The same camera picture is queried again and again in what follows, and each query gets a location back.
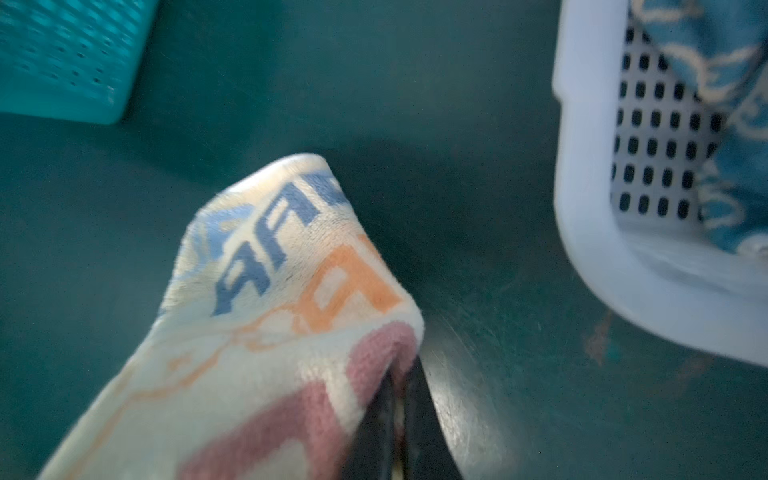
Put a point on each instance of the teal plastic basket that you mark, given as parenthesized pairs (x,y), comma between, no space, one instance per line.
(73,60)

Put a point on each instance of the cream RABBIT lettered towel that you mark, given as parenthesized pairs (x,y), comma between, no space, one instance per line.
(274,334)

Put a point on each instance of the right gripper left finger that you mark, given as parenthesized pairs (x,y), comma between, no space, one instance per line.
(372,452)

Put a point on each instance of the blue bunny pattern towel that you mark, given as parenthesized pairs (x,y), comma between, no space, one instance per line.
(719,49)

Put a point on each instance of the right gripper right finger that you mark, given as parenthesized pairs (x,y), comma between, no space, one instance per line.
(426,452)

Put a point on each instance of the white plastic basket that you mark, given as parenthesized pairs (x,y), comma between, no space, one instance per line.
(632,138)

